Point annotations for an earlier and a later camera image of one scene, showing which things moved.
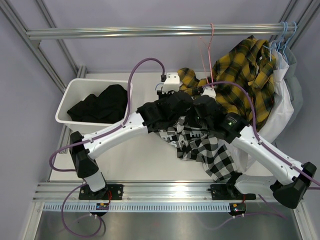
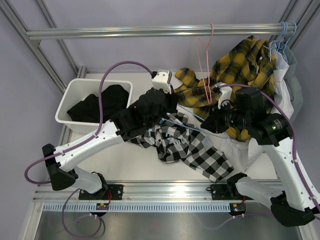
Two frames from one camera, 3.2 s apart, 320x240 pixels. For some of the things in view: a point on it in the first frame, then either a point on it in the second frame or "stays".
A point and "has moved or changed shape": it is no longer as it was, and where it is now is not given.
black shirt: (109, 106) stays
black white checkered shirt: (208, 147) has moved or changed shape
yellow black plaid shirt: (251, 64) stays
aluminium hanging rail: (160, 31) stays
